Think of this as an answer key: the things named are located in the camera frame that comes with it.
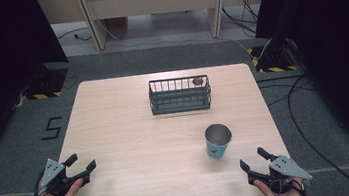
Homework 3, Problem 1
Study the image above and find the blue metal cup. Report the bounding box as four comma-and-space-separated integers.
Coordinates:
203, 121, 236, 161

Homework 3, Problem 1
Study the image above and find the black curtain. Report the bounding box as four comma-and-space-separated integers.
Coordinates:
250, 0, 349, 196
0, 0, 81, 168

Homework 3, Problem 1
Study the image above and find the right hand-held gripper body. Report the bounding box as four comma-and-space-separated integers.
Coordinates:
246, 151, 316, 196

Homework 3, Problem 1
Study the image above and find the black stand base with hazard tape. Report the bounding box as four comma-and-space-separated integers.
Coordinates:
20, 66, 72, 102
245, 36, 299, 77

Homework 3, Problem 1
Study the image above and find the black floor cable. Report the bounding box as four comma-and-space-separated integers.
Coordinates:
255, 68, 349, 196

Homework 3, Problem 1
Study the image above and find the black tape floor mark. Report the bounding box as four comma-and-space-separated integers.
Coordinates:
38, 116, 66, 142

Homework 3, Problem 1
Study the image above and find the black wire basket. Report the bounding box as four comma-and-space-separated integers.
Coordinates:
146, 73, 214, 117

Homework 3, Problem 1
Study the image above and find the bundle of black hanging cables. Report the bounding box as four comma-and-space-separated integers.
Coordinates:
220, 0, 261, 39

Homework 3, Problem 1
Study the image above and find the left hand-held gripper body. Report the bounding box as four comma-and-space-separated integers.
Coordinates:
29, 154, 87, 196

